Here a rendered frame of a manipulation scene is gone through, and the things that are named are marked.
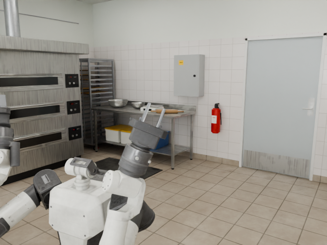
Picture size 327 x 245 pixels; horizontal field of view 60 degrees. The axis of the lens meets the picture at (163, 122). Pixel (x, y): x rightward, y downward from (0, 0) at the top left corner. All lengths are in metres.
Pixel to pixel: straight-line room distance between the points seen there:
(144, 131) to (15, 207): 0.67
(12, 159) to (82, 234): 0.40
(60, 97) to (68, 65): 0.54
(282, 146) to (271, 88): 0.89
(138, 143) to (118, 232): 0.26
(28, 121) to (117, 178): 3.75
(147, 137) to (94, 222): 0.42
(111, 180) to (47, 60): 3.97
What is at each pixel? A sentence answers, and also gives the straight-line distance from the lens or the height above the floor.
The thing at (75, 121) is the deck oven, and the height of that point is 0.74.
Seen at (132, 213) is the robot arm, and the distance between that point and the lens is 0.87.
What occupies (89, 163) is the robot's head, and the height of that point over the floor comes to 1.23.
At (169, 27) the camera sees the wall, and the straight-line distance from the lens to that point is 5.39.
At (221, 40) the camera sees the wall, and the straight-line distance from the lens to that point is 4.88.
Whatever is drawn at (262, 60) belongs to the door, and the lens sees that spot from 4.66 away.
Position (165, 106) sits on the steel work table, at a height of 0.93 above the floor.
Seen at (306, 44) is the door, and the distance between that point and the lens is 4.55.
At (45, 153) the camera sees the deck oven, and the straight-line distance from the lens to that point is 4.79.
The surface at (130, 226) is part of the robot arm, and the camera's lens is 1.01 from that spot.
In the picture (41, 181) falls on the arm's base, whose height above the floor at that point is 1.12.
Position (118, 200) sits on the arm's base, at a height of 1.11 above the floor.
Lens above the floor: 1.57
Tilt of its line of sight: 10 degrees down
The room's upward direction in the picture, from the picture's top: straight up
